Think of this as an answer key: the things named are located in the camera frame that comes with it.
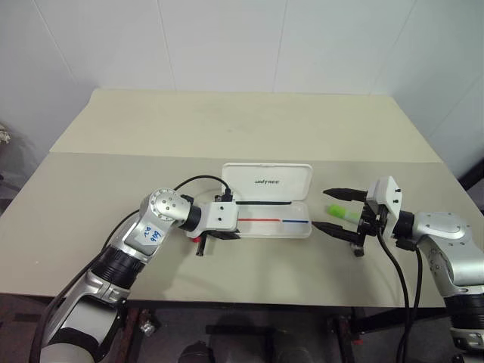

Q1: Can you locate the flat black bar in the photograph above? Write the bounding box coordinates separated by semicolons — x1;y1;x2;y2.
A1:
206;323;273;336

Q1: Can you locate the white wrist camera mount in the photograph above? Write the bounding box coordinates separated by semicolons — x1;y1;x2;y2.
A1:
366;175;404;239
186;201;241;240

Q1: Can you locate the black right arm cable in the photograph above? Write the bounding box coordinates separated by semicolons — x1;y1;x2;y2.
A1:
395;236;424;330

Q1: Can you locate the white pencil case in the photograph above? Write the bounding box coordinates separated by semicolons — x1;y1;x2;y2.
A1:
221;161;315;242

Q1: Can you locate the green marker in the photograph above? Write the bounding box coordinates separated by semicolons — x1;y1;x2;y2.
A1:
327;203;360;224

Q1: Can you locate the rusty red table leg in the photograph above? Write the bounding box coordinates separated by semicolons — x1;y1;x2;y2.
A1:
327;315;360;363
123;308;156;363

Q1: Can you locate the dark rounded shape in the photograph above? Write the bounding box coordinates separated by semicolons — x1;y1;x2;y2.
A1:
180;340;216;363

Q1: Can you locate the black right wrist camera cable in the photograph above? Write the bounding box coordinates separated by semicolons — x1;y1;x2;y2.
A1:
374;213;413;363

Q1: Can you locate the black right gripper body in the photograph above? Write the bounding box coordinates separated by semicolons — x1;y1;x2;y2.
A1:
351;201;390;258

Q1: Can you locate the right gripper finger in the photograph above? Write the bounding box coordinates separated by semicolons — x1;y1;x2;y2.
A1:
315;222;360;243
322;186;368;203

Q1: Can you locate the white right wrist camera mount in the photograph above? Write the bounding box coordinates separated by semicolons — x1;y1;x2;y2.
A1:
366;175;404;239

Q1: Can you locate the thin black pen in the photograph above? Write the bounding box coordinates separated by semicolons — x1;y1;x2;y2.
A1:
234;200;293;207

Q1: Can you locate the black table frame bar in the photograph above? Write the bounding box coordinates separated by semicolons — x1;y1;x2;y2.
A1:
355;306;451;334

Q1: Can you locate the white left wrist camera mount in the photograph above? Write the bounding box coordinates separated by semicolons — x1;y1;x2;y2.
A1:
186;201;241;240

